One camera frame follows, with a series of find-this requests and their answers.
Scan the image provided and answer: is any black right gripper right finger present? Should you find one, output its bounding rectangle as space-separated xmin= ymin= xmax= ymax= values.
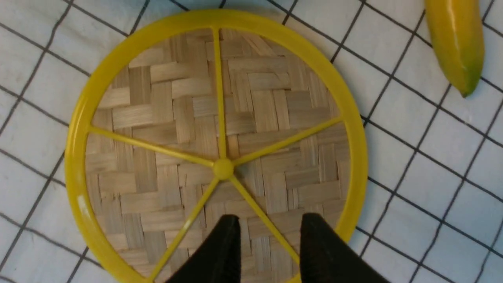
xmin=300 ymin=213 xmax=388 ymax=283

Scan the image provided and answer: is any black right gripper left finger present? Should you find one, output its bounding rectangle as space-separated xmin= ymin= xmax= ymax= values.
xmin=167 ymin=215 xmax=241 ymax=283

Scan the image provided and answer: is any woven bamboo steamer lid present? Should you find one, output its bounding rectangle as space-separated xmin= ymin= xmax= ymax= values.
xmin=65 ymin=9 xmax=368 ymax=283

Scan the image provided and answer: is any white checkered tablecloth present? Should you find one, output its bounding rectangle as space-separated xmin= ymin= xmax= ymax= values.
xmin=0 ymin=0 xmax=503 ymax=283

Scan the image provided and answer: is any yellow banana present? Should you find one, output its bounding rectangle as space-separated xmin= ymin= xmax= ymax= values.
xmin=424 ymin=0 xmax=485 ymax=98

